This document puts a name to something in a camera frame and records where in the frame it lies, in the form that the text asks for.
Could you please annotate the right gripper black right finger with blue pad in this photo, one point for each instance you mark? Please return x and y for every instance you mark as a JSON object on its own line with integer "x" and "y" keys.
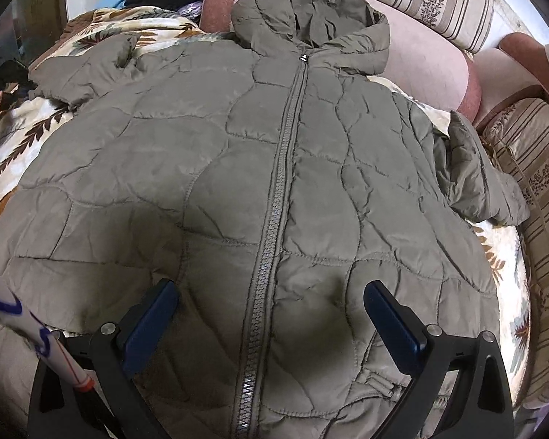
{"x": 480, "y": 405}

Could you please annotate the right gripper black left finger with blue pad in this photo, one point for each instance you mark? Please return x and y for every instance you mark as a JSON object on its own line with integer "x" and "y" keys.
{"x": 113, "y": 407}

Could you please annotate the olive quilted hooded jacket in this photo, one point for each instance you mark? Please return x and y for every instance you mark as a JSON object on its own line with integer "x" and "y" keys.
{"x": 271, "y": 179}

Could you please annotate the leaf pattern bed blanket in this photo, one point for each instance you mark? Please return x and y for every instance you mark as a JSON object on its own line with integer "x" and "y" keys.
{"x": 23, "y": 131}

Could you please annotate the striped floral side cushion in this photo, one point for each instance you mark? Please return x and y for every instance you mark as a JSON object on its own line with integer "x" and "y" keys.
{"x": 519, "y": 138}

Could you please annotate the pink quilted folded blanket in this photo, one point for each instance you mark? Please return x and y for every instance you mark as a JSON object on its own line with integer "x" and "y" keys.
{"x": 516, "y": 69}

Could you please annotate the wooden framed glass door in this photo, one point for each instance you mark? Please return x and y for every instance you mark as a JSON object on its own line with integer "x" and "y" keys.
{"x": 29, "y": 28}

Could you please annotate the pink bolster pillow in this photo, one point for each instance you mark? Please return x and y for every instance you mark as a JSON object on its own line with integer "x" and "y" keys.
{"x": 421, "y": 63}

